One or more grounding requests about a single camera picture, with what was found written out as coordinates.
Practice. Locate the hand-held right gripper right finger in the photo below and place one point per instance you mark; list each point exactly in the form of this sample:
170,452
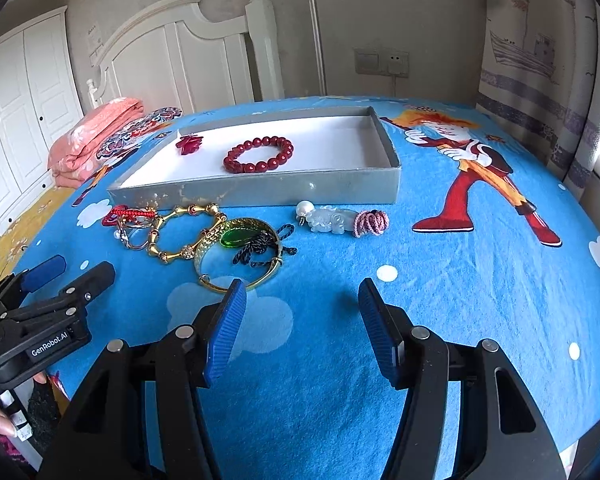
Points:
375,325

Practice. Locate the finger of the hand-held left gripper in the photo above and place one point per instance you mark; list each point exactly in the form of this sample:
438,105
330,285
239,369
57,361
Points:
95,280
45,270

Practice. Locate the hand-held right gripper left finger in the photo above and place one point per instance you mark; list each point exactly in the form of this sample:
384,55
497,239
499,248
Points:
225,325

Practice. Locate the wide gold bangle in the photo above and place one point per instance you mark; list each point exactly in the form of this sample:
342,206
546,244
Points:
207,245

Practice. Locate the grey shallow cardboard box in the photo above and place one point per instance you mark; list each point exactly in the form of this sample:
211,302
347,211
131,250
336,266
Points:
255,192

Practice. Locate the yellow floral bedsheet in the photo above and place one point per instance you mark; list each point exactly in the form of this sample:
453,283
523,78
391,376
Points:
25,225

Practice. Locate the blue cartoon printed blanket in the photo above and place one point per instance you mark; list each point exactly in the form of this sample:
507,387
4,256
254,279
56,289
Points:
455,310

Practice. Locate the pink folded quilt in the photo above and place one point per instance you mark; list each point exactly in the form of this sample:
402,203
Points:
90,140

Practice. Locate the patterned pillow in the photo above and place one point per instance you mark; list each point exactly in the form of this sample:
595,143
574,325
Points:
140,127

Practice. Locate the dark red flower brooch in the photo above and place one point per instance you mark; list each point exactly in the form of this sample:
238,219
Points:
189,144

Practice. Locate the white wardrobe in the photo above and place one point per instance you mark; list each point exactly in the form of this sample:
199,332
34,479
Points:
25,100

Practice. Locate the white wooden headboard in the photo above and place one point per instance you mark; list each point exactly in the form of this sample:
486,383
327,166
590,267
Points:
205,65

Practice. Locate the metal pole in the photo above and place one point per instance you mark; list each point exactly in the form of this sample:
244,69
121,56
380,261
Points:
316,40

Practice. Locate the ship printed curtain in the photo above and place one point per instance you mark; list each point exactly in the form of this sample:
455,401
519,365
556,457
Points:
530,60

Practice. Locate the paper note on wall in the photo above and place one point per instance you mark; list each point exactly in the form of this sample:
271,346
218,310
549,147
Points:
96,42

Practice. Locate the wall power socket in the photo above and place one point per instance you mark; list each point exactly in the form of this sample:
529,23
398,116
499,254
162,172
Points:
395,63

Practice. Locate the wall light switch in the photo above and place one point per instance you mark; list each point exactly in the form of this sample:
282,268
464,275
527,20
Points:
367,61

